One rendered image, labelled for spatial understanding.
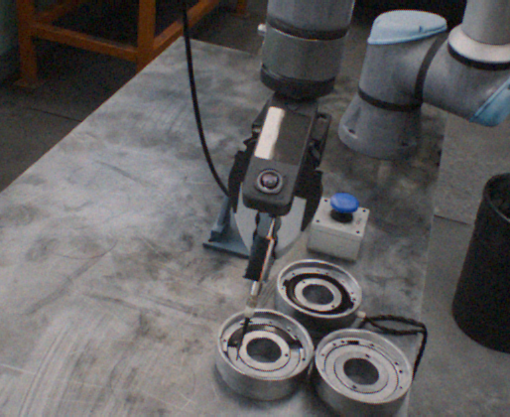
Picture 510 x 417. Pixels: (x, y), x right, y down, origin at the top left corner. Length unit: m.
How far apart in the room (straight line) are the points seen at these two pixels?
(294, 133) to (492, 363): 1.58
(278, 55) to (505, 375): 1.62
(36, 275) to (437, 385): 1.34
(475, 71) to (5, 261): 0.72
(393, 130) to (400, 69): 0.11
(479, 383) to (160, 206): 1.27
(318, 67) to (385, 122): 0.60
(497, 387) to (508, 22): 1.21
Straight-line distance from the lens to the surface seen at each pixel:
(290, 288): 0.87
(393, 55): 1.19
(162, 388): 0.78
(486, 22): 1.11
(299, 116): 0.65
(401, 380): 0.80
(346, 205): 0.96
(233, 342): 0.79
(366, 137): 1.24
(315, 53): 0.63
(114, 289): 0.89
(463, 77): 1.14
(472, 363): 2.12
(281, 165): 0.62
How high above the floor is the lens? 1.39
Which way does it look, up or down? 34 degrees down
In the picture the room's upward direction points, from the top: 9 degrees clockwise
